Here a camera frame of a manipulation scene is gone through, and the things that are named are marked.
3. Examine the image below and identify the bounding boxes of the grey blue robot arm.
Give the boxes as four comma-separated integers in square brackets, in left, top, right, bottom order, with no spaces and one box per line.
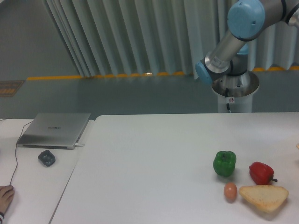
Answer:
[195,0,299,84]

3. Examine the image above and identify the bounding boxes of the black pedestal cable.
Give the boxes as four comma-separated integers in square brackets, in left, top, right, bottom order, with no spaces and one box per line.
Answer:
[225,88,232,113]

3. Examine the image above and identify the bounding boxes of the slice of toasted bread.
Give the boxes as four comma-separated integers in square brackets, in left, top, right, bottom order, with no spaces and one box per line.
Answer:
[239,185,289,213]

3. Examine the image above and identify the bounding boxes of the small black plastic tray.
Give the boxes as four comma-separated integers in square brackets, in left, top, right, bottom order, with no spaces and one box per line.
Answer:
[38,150,56,167]

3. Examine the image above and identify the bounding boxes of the silver closed laptop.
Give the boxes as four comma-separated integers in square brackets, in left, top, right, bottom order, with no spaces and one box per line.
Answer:
[17,113,90,150]

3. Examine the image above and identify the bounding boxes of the white pleated curtain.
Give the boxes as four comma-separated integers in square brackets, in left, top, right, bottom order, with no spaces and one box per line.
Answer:
[41,0,299,78]

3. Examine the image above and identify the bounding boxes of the brown egg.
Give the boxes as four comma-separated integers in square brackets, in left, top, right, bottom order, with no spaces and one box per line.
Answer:
[224,182,237,201]

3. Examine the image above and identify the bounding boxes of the thin black mouse cable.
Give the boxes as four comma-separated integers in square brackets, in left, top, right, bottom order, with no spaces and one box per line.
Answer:
[0,118,35,186]

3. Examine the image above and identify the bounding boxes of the striped sleeve cuff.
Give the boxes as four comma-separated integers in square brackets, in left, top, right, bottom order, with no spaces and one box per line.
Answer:
[0,212,5,224]

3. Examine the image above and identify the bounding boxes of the red bell pepper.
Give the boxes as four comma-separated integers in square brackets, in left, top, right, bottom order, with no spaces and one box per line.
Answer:
[249,161,278,185]

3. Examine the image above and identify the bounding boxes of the person's bare hand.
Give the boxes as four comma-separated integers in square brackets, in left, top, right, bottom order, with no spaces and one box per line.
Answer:
[0,185,15,214]

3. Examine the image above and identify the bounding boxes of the white usb plug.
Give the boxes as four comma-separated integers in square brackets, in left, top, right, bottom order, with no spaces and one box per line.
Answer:
[74,143,85,147]

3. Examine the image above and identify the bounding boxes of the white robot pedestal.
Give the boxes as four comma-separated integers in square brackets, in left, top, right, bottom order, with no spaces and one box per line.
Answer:
[212,71,259,113]

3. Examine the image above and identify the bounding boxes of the green bell pepper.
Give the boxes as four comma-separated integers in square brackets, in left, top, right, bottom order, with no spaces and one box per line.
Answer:
[213,151,236,177]

